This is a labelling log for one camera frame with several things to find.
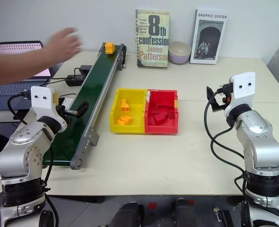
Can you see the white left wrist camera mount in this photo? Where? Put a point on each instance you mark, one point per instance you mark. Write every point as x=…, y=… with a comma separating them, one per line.
x=43, y=101

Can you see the Graphic Design white book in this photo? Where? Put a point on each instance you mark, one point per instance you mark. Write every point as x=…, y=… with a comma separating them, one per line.
x=208, y=37

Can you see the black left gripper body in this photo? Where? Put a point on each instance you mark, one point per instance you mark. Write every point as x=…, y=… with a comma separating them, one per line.
x=63, y=111

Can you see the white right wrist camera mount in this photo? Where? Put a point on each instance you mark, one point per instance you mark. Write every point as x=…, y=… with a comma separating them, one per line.
x=244, y=88

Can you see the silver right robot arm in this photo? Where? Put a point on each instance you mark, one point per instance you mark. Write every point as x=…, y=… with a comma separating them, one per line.
x=260, y=146

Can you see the person's bare forearm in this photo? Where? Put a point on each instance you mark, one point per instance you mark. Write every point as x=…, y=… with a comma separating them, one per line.
x=16, y=67

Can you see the laptop with pink screen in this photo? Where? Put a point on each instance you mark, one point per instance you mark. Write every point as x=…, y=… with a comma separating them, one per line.
x=14, y=88

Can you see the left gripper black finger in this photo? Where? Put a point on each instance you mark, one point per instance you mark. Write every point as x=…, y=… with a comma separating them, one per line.
x=84, y=105
x=81, y=112

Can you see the dark rounded shape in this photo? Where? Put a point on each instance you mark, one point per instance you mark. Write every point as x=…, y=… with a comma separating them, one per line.
x=127, y=215
x=185, y=212

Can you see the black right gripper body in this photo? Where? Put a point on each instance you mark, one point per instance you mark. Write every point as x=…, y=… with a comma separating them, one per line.
x=225, y=91

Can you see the green conveyor belt grey frame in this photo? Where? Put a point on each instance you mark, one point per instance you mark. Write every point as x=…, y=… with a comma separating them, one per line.
x=94, y=89

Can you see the lilac and cream bowl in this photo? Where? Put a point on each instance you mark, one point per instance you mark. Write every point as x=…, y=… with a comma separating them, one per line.
x=179, y=53

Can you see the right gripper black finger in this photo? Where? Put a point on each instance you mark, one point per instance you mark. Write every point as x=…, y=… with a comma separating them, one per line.
x=218, y=107
x=211, y=93

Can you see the orange toy block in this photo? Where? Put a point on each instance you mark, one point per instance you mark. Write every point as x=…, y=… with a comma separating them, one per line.
x=109, y=48
x=124, y=105
x=124, y=120

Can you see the yellow plastic bin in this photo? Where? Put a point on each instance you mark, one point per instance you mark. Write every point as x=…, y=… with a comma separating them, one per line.
x=134, y=106

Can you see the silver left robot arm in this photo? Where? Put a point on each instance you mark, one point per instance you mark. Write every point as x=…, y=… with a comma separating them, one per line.
x=23, y=146

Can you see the red toy block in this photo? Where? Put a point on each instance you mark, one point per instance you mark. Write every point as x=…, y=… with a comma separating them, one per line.
x=161, y=117

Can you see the red plastic bin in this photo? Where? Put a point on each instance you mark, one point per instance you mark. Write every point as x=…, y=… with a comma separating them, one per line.
x=163, y=97

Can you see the black power adapter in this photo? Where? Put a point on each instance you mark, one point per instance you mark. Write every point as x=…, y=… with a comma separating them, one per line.
x=75, y=80

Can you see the person's bare hand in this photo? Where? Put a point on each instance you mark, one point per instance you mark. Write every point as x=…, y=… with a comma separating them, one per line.
x=62, y=43

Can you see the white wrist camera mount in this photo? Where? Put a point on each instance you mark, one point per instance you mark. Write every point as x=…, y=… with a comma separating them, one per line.
x=43, y=101
x=244, y=88

